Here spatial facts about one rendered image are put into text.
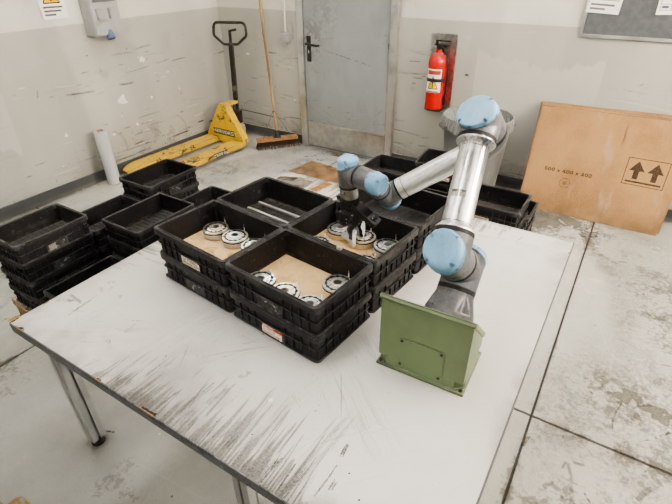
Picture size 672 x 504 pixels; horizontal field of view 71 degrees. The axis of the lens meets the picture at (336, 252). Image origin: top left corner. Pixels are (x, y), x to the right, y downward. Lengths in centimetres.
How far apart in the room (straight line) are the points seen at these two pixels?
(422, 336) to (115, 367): 95
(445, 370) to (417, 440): 21
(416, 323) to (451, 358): 14
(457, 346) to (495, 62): 324
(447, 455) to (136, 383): 92
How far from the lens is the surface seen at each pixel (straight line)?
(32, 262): 282
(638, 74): 416
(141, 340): 172
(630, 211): 416
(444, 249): 130
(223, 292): 167
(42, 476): 242
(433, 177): 161
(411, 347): 140
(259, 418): 139
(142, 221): 293
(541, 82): 424
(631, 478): 239
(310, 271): 167
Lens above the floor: 178
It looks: 32 degrees down
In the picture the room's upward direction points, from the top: 1 degrees counter-clockwise
